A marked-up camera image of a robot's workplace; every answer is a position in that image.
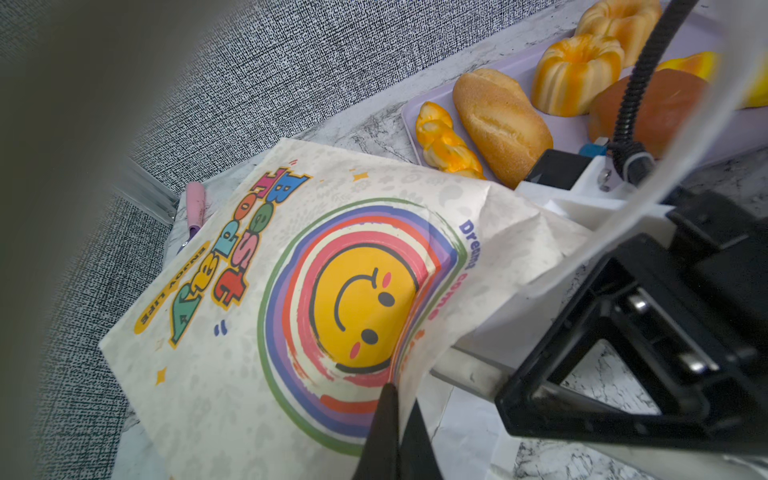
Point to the purple toy rake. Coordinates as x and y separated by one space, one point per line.
196 207

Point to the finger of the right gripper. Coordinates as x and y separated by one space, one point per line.
580 383

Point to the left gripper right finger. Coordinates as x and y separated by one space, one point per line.
417 458

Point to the yellow oval fake bread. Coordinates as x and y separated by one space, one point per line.
705 64

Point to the metal tongs white tips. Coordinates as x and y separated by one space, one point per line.
481 377

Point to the white paper gift bag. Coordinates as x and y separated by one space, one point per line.
261 351

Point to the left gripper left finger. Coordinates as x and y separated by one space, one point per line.
380 456

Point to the golden baguette fake bread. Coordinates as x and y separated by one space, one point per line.
502 123

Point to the round brown fake bun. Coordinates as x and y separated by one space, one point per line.
666 105

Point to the orange twisted fake bread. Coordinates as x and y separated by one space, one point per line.
442 147

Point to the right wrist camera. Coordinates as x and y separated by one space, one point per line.
583 187

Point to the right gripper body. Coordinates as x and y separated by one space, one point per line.
698 311

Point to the yellow ring fake bread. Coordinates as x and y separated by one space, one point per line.
573 71

